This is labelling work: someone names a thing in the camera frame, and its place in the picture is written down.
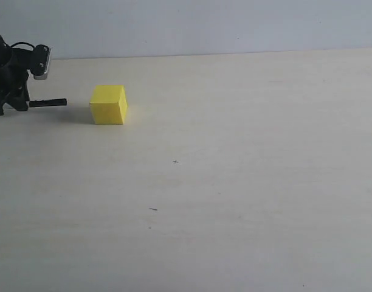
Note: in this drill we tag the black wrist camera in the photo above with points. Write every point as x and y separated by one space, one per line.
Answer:
39 63

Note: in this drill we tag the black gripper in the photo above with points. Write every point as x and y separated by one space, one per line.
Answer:
9 67

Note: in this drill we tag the black and white marker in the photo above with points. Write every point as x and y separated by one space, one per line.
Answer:
47 103

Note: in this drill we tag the yellow foam cube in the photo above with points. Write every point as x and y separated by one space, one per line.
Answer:
109 105

